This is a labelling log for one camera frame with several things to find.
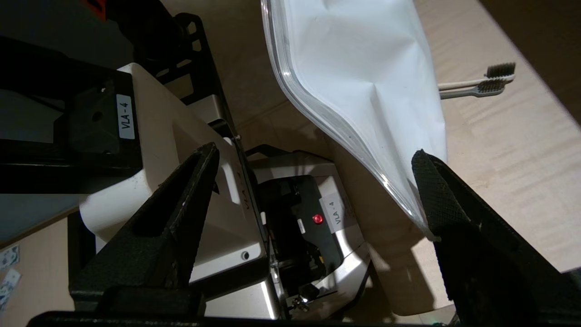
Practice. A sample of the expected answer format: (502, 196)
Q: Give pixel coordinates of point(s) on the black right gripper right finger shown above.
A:
(490, 272)

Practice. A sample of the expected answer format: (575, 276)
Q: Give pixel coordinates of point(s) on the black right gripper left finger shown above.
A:
(168, 236)

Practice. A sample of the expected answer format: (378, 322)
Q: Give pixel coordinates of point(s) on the white pouch blue horse print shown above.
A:
(363, 81)

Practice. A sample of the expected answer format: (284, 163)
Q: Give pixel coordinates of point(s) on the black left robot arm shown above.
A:
(131, 22)

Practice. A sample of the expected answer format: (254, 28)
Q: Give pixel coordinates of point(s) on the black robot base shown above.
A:
(313, 236)

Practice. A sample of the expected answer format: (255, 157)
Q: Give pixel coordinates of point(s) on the black white robot torso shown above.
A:
(150, 113)

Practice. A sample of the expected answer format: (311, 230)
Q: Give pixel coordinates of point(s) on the blue-print paper scrap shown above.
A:
(9, 286)
(9, 256)

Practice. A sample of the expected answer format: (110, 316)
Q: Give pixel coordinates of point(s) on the grey toothbrush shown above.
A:
(472, 91)

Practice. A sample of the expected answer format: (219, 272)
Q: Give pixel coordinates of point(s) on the white toothbrush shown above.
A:
(467, 82)

